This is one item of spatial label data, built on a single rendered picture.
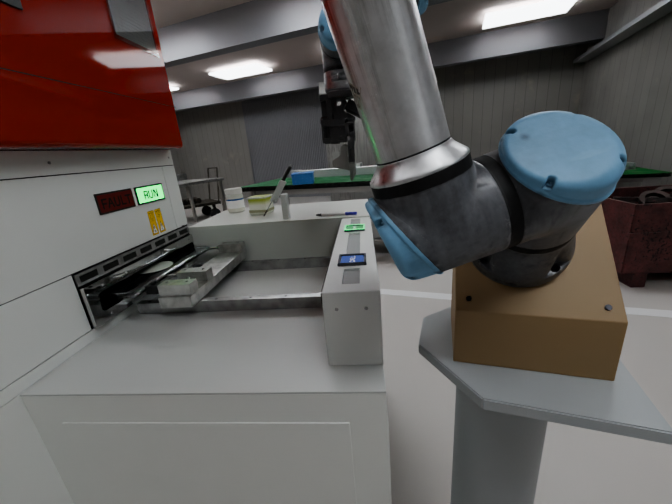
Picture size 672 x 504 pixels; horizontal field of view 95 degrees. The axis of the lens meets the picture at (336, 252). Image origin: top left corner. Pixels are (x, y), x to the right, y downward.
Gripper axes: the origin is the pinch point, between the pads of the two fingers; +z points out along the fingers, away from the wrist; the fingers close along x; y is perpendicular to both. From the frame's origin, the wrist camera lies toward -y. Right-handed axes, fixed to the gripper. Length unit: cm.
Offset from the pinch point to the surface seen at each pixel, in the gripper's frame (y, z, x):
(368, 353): -1.5, 26.2, 40.0
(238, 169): 372, 23, -860
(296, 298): 15.0, 25.9, 19.0
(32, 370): 59, 26, 43
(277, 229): 27.3, 16.9, -15.0
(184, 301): 41, 24, 23
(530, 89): -358, -94, -658
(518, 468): -27, 50, 41
